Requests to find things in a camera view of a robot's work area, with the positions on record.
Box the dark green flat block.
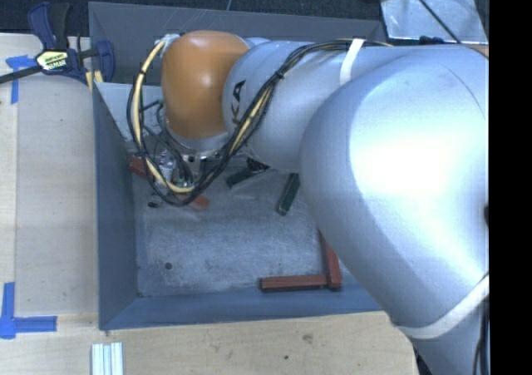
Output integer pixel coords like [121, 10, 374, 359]
[225, 166, 255, 190]
[275, 172, 301, 217]

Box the grey metal bin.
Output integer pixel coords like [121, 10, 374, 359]
[87, 1, 389, 332]

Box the pale wood board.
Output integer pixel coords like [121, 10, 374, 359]
[13, 73, 101, 318]

